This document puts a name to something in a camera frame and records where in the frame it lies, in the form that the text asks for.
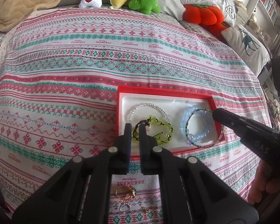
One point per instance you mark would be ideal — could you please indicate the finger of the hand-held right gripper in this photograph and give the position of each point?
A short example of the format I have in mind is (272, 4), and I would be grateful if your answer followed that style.
(222, 117)

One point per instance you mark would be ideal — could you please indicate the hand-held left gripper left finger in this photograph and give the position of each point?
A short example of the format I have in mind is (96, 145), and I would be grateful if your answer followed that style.
(128, 142)

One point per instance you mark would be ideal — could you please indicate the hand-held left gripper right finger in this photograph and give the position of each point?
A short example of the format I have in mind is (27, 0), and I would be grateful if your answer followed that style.
(142, 142)

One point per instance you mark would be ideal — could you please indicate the red jewelry box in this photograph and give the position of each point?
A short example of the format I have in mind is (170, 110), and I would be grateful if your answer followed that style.
(158, 91)

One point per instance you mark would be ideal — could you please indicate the small gold earring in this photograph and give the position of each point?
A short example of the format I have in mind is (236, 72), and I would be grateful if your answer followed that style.
(145, 211)

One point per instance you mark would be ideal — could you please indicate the person's right hand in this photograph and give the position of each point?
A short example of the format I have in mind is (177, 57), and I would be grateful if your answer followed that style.
(266, 182)

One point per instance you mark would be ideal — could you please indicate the white deer print pillow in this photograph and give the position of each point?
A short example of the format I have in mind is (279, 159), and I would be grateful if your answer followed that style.
(247, 44)

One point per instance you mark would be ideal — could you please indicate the red green patterned blanket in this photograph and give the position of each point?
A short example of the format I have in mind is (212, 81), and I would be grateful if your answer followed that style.
(72, 74)

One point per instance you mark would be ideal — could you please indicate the red pumpkin plush toy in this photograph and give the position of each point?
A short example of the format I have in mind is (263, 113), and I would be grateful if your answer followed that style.
(203, 14)

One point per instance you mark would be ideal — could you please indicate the stack of books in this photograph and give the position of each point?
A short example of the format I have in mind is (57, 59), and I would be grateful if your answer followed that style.
(241, 10)

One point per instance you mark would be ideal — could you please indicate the beige quilted blanket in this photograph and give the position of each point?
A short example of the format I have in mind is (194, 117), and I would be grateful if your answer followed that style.
(21, 2)

